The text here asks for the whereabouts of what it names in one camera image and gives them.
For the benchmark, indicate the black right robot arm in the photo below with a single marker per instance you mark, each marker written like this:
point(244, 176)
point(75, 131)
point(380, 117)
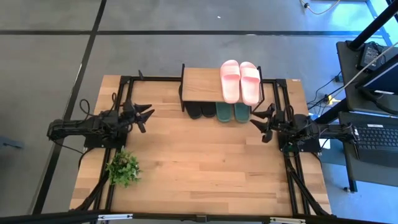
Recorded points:
point(329, 130)

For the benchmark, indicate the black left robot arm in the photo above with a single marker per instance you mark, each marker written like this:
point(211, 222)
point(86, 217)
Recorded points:
point(77, 126)

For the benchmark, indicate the small green artificial plant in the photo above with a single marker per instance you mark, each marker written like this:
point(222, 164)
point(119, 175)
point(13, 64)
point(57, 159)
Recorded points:
point(124, 169)

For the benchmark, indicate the black crossbar silver brackets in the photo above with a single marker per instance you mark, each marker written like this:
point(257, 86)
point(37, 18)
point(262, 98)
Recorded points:
point(199, 217)

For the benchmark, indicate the green slide sandal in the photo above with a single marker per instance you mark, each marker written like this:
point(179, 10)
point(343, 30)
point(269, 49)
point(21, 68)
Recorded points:
point(242, 113)
point(224, 112)

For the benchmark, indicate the black diagonal stand pole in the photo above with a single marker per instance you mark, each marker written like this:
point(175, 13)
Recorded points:
point(373, 25)

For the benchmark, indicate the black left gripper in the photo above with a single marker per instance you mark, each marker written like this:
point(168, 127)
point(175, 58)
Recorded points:
point(130, 113)

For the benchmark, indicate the black laptop keyboard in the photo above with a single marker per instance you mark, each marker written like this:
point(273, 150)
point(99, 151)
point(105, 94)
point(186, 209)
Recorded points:
point(376, 140)

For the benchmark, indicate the dark flat monitor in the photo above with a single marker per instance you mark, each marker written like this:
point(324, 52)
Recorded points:
point(382, 81)

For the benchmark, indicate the wooden shelf black metal frame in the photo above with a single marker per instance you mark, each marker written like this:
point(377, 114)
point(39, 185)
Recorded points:
point(202, 85)

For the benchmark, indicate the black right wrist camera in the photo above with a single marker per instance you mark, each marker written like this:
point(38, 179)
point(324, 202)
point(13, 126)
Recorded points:
point(267, 137)

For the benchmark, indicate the black computer desk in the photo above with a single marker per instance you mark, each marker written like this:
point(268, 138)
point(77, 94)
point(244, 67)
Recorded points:
point(351, 93)

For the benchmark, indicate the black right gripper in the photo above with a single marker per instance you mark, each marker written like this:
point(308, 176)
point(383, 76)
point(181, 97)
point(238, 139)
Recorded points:
point(278, 121)

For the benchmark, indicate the black power adapter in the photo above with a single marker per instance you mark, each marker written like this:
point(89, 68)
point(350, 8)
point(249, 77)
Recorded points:
point(370, 56)

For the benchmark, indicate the black aluminium table frame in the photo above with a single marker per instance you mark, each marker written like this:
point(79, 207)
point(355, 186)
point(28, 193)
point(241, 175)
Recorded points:
point(155, 79)

